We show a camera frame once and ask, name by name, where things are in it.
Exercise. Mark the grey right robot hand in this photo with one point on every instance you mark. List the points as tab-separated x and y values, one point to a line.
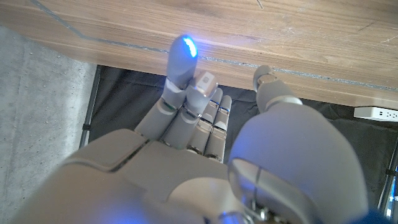
186	174

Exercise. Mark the white power strip box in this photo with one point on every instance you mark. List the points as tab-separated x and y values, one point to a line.
376	113

